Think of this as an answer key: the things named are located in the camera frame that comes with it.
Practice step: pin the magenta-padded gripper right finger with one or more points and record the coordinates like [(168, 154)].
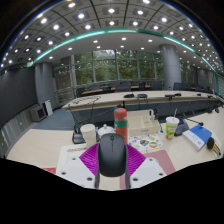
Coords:
[(137, 159)]

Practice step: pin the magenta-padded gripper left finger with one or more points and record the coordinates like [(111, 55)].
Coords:
[(87, 158)]

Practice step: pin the black computer mouse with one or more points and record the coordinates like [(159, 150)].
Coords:
[(112, 155)]

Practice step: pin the pink mouse pad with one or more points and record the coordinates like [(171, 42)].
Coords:
[(163, 160)]

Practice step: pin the colourful sticker sheet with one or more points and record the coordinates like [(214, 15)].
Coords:
[(146, 143)]

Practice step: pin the black gooseneck desk microphone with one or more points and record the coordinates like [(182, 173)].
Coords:
[(78, 138), (181, 128)]

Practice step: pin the white lidded mug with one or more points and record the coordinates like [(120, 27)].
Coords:
[(106, 130)]

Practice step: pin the white compartment tray box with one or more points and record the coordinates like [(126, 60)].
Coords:
[(143, 125)]

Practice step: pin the red green-banded thermos bottle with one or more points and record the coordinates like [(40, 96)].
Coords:
[(120, 125)]

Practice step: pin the red fan-print magazine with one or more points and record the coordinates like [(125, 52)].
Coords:
[(50, 170)]

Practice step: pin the green printed drink cup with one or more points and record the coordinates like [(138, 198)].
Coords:
[(171, 128)]

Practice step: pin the white standing board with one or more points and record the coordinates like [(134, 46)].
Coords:
[(48, 108)]

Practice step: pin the long beige conference desk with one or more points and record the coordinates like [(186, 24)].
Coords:
[(110, 99)]

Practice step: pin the blue and white book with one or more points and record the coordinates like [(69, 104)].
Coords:
[(196, 136)]

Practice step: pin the grey floor cabinet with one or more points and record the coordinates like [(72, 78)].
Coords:
[(37, 113)]

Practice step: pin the dark office chairs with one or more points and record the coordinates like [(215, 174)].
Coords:
[(123, 87)]

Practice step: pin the black yellow handheld microphone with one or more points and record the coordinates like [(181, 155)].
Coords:
[(210, 143)]

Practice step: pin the round ceiling lights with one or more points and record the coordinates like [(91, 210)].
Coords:
[(111, 10)]

